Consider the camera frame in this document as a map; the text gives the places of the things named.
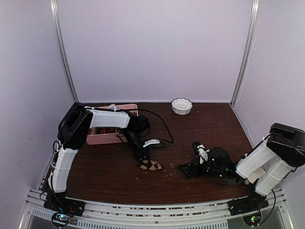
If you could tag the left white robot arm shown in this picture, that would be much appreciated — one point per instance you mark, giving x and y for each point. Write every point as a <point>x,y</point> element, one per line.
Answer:
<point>95,125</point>

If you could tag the pink divided storage box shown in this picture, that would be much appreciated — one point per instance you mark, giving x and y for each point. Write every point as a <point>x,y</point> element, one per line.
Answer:
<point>94,138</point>

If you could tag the brown argyle patterned sock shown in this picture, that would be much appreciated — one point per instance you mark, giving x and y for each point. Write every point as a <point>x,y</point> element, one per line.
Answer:
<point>155,166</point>

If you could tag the white scalloped ceramic bowl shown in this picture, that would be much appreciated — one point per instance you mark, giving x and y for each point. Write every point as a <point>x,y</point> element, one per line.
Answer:
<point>181,106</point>

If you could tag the aluminium front rail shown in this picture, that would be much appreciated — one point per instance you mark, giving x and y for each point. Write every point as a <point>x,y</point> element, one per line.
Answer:
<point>205,215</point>

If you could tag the aluminium corner post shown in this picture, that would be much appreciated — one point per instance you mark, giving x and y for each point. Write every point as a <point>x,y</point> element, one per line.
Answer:
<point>63,54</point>
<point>252,28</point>

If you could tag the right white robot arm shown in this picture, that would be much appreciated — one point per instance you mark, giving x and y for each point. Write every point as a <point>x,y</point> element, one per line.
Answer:
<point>277,155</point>

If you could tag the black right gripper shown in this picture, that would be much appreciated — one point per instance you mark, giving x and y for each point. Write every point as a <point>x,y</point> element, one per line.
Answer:
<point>190,166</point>

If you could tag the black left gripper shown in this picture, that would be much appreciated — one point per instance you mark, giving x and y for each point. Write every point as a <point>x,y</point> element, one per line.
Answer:
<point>139,154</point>

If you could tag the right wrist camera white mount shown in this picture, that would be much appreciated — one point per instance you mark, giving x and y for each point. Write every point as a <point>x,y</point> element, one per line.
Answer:
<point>200,150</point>

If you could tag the right aluminium corner post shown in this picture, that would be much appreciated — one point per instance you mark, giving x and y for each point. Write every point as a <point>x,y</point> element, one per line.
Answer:
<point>252,28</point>

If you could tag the left aluminium corner post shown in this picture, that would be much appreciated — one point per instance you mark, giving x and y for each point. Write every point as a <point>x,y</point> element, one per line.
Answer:
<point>63,54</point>

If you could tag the pink white rolled sock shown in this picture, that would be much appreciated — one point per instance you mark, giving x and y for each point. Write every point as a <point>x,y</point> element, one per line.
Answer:
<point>113,107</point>

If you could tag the white paper cup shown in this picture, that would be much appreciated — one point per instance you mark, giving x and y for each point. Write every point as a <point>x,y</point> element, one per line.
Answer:
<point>254,176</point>

